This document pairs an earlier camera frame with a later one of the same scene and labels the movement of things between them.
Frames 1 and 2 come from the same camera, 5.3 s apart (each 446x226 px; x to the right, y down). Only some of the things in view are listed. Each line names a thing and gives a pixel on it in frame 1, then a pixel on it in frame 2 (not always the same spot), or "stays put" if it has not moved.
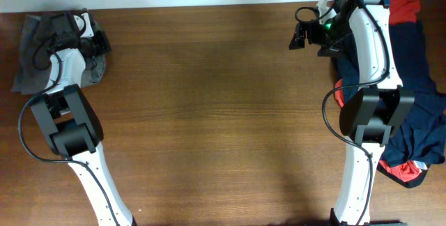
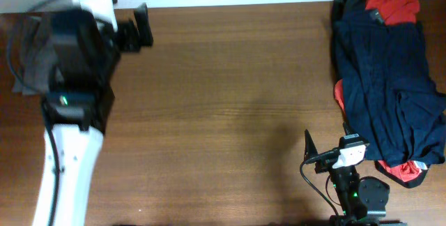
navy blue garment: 421,139 stays put
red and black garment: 403,9 stays put
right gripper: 313,27 -> 310,148
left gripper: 102,42 -> 132,42
